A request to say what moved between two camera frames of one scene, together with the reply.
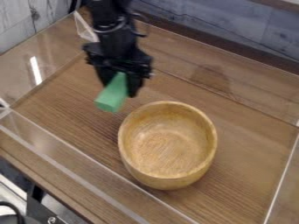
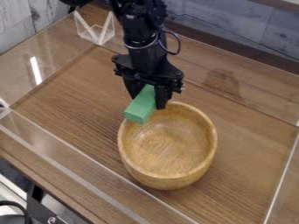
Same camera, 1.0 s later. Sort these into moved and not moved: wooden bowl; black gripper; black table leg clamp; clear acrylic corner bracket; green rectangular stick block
Moved: green rectangular stick block; black gripper
Not moved: wooden bowl; clear acrylic corner bracket; black table leg clamp
